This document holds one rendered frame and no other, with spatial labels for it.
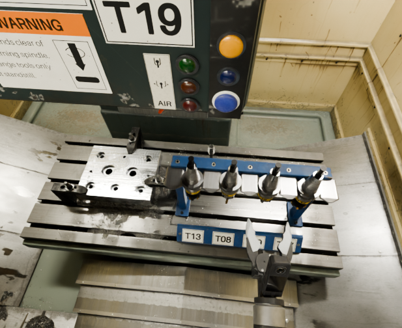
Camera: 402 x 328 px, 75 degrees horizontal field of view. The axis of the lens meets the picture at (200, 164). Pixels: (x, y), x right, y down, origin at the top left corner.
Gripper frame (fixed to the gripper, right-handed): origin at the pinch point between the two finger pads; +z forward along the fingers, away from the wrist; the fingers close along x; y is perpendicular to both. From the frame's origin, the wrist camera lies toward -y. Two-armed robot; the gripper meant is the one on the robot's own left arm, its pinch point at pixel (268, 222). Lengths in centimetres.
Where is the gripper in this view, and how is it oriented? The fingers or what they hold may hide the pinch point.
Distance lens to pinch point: 75.9
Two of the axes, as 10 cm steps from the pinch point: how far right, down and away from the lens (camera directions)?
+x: 9.9, 0.8, -0.6
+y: 0.1, 5.1, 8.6
